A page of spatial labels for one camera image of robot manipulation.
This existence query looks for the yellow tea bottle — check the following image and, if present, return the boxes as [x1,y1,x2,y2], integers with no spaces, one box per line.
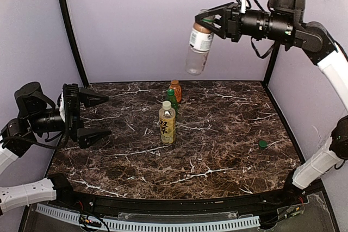
[159,101,176,144]

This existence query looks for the black frame post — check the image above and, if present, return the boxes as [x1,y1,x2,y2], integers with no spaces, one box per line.
[262,41,281,89]
[58,0,89,87]

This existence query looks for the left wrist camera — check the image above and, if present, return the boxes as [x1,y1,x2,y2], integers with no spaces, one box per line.
[58,91,66,123]

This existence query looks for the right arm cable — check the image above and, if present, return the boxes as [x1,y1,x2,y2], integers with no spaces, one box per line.
[250,36,275,59]

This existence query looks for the black front rail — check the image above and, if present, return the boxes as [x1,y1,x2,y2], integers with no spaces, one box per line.
[48,173,304,216]

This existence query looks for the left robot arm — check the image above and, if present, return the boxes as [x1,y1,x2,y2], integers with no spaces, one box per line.
[1,81,111,214]

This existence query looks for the green soda bottle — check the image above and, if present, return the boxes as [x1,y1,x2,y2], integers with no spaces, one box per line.
[166,89,178,115]

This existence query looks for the orange drink bottle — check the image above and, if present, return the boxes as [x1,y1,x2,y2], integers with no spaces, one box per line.
[170,80,182,103]

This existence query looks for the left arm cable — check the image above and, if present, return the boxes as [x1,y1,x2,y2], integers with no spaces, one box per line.
[0,131,70,150]

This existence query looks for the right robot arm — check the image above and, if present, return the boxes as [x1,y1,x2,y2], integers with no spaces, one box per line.
[195,0,347,193]

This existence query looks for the coffee latte bottle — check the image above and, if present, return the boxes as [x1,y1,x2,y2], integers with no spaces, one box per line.
[185,23,214,76]

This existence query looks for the left black frame post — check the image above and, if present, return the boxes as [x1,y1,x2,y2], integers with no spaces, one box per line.
[58,0,89,87]

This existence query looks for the green bottle cap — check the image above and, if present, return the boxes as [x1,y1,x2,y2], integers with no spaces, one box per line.
[258,140,268,149]

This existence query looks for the right black frame post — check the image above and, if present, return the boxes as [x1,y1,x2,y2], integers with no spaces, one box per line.
[262,41,281,89]

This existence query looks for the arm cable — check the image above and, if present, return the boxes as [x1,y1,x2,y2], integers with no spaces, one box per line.
[0,131,70,150]
[250,36,275,59]

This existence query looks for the white slotted cable duct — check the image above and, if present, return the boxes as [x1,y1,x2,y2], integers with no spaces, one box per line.
[36,204,260,231]

